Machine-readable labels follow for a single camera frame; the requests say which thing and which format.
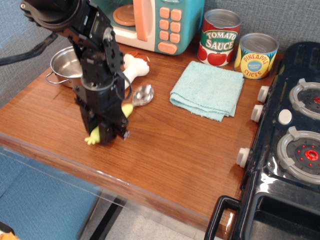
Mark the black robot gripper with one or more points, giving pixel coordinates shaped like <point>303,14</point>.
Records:
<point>102,107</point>

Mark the spoon with yellow handle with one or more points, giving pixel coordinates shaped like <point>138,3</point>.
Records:
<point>142,96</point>

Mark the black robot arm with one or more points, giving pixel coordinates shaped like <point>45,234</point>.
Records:
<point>89,30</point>

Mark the white toy mushroom brown cap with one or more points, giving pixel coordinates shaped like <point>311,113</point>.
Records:
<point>136,64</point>

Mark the light blue folded cloth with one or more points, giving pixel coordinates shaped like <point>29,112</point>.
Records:
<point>208,91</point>

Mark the small steel pot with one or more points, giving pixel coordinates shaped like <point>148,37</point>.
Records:
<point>65,69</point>

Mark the teal toy microwave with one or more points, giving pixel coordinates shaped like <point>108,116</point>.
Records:
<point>162,26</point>

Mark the orange object at corner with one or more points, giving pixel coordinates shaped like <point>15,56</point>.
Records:
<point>7,233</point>

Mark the tomato sauce can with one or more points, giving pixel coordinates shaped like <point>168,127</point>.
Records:
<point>219,33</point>

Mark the pineapple slices can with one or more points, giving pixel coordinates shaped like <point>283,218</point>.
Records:
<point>255,55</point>

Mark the black toy stove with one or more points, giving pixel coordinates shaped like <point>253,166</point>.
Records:
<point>280,188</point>

